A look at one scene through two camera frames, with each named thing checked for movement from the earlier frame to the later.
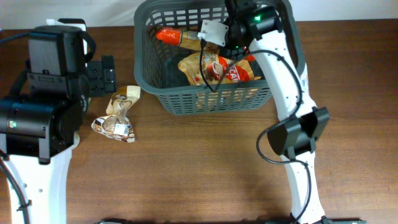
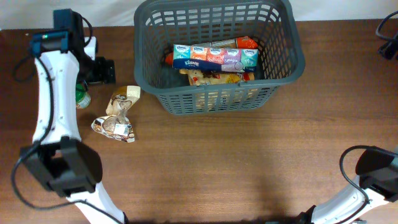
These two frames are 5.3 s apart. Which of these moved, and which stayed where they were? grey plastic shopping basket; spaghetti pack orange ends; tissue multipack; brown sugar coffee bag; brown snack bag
Moved: tissue multipack; spaghetti pack orange ends
Stayed: brown sugar coffee bag; brown snack bag; grey plastic shopping basket
